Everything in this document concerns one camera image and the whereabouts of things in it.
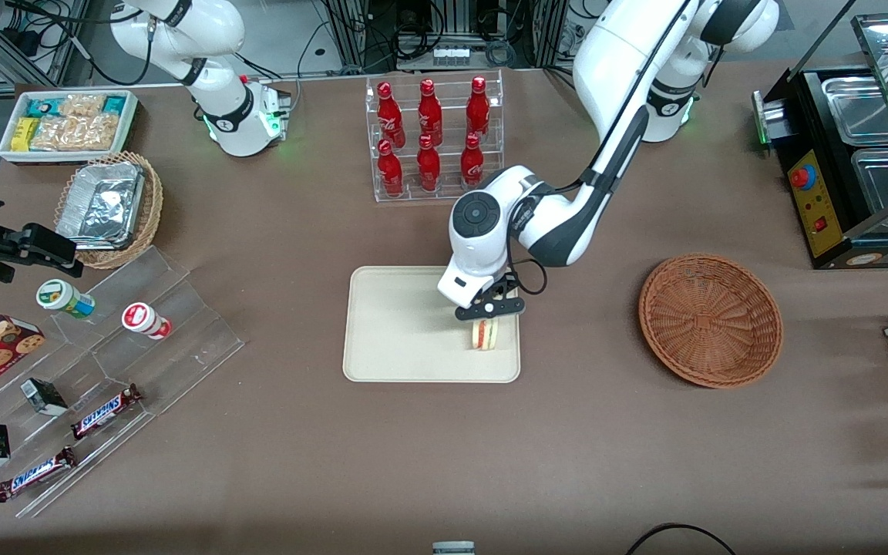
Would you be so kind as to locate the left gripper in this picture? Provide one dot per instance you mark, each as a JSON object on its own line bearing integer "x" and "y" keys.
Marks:
{"x": 496, "y": 290}

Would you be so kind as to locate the beige plastic tray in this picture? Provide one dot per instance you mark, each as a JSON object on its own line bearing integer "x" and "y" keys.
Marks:
{"x": 398, "y": 331}

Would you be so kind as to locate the clear acrylic bottle rack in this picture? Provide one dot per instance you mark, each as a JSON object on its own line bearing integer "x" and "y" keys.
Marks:
{"x": 448, "y": 196}

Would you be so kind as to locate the green label yogurt cup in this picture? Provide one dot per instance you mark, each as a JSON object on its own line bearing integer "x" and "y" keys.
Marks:
{"x": 62, "y": 297}

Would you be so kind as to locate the red label yogurt cup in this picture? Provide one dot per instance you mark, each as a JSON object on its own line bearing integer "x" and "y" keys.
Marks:
{"x": 145, "y": 319}

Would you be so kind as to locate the small clear cracker bag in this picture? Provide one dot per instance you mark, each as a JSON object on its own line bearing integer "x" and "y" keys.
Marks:
{"x": 82, "y": 105}

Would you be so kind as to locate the light wicker basket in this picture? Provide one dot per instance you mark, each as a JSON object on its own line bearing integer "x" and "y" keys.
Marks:
{"x": 153, "y": 208}

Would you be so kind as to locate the white rectangular snack bin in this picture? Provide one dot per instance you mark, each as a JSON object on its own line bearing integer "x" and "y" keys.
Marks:
{"x": 132, "y": 123}

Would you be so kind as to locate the small steel warmer pan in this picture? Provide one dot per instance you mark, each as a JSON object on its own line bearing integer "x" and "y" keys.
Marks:
{"x": 856, "y": 108}

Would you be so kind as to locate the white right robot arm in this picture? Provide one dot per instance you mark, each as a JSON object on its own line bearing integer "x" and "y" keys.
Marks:
{"x": 222, "y": 108}

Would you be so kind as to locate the grey device at table edge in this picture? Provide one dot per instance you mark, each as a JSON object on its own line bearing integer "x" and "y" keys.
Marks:
{"x": 453, "y": 549}

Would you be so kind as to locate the red cola bottle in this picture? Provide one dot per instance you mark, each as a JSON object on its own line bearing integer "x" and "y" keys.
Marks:
{"x": 390, "y": 116}
{"x": 478, "y": 108}
{"x": 429, "y": 112}
{"x": 390, "y": 173}
{"x": 472, "y": 158}
{"x": 428, "y": 169}

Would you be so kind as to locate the black food warmer cabinet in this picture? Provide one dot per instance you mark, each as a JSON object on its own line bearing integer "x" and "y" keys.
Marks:
{"x": 806, "y": 100}

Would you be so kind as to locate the triangular sandwich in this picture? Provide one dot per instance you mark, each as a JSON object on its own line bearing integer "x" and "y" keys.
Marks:
{"x": 484, "y": 335}

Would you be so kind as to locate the yellow snack package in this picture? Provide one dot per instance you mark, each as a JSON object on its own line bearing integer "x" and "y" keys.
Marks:
{"x": 24, "y": 133}

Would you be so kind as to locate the snickers chocolate bar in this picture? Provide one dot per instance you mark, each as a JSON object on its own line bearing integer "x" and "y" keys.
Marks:
{"x": 35, "y": 474}
{"x": 105, "y": 412}

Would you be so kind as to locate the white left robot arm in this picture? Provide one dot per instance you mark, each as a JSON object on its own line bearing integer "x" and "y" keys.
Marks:
{"x": 613, "y": 77}

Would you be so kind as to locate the white power strip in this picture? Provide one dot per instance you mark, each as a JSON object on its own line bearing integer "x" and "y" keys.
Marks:
{"x": 450, "y": 55}

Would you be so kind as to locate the stacked aluminium foil containers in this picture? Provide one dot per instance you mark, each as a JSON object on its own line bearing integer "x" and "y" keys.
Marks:
{"x": 101, "y": 204}

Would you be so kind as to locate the large clear cracker bag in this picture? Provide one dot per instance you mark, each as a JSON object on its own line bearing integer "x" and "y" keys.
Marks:
{"x": 78, "y": 132}

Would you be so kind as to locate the teal snack package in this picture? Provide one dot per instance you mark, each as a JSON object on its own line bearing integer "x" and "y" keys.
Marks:
{"x": 114, "y": 105}
{"x": 43, "y": 106}

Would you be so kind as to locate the large brown wicker basket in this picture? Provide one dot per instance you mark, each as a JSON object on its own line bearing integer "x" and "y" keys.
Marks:
{"x": 710, "y": 320}

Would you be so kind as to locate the clear acrylic tiered stand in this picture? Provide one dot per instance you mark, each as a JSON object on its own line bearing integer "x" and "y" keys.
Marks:
{"x": 182, "y": 347}

